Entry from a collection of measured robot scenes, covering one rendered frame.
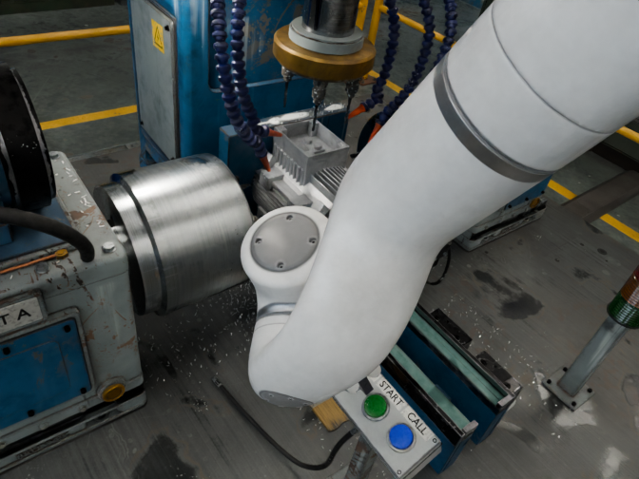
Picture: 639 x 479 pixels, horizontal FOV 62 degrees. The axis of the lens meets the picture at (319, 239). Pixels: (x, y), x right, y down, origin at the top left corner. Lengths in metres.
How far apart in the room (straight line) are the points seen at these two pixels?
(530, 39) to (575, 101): 0.03
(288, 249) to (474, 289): 0.94
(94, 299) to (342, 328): 0.49
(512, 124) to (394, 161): 0.08
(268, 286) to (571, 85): 0.27
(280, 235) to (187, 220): 0.40
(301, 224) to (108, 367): 0.53
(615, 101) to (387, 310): 0.19
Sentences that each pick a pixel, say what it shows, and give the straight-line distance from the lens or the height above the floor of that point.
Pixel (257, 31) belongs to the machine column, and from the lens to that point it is 1.13.
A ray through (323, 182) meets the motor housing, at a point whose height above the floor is 1.10.
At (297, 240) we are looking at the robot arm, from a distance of 0.44.
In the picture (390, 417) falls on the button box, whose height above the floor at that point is 1.07.
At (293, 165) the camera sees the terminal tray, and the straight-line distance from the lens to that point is 1.04.
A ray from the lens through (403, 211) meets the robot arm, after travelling 0.33.
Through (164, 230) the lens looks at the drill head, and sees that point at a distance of 0.82.
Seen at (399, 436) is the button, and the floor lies 1.07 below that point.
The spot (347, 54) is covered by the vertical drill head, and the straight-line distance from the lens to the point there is 0.93.
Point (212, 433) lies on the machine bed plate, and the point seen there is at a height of 0.80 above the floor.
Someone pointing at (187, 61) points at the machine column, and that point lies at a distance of 1.07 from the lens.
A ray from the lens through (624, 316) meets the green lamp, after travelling 1.06.
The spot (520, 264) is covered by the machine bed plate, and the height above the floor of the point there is 0.80.
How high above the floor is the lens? 1.66
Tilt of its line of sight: 40 degrees down
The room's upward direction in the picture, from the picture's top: 11 degrees clockwise
